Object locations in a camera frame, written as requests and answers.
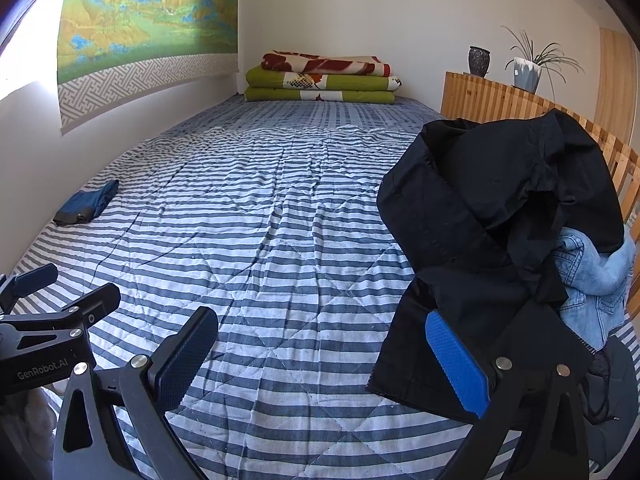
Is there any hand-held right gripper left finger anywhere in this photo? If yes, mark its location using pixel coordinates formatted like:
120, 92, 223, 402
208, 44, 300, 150
52, 305, 221, 480

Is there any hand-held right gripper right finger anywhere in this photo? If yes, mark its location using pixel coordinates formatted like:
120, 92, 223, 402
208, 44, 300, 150
424, 309, 608, 480

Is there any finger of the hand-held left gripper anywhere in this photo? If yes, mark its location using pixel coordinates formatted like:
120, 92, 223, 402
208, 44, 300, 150
0, 282, 122, 348
0, 262, 60, 313

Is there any black jacket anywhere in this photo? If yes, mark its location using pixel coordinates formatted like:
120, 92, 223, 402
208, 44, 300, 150
366, 109, 626, 423

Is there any folded blue grey garment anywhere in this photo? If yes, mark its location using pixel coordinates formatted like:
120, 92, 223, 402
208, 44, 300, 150
53, 180, 120, 227

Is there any blue white striped quilt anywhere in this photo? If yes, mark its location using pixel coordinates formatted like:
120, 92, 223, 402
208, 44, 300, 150
10, 95, 636, 480

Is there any light blue denim garment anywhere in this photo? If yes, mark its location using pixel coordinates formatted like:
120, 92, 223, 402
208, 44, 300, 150
552, 225, 638, 353

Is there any bright window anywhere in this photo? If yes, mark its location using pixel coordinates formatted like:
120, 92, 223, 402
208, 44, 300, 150
0, 0, 71, 103

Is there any folded green blanket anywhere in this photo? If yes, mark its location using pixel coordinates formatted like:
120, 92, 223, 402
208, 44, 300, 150
244, 66, 402, 103

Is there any potted plant in white pot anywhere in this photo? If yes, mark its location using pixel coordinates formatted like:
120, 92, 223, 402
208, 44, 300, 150
501, 25, 585, 95

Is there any dark speckled vase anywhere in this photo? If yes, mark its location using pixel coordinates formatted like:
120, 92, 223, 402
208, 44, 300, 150
468, 46, 492, 78

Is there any folded red floral blanket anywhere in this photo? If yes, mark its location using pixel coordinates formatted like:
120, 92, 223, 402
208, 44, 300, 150
261, 51, 391, 78

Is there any wooden door panel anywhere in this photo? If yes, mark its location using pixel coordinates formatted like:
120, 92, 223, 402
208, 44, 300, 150
597, 27, 640, 148

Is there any wooden slatted bed rail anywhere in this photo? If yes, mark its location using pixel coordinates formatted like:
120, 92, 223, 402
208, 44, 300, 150
440, 71, 640, 241

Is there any green landscape wall tapestry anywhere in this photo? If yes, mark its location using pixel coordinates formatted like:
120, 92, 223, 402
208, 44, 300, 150
56, 0, 240, 136

